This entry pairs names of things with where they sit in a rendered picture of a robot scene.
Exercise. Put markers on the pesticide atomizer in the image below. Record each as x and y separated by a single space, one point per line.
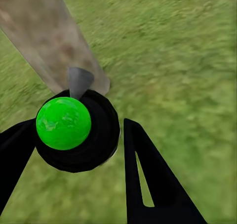
78 129

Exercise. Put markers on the tree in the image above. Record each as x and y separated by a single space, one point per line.
47 36

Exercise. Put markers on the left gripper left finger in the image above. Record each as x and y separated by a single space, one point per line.
16 146

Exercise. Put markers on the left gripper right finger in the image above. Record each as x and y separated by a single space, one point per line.
172 203

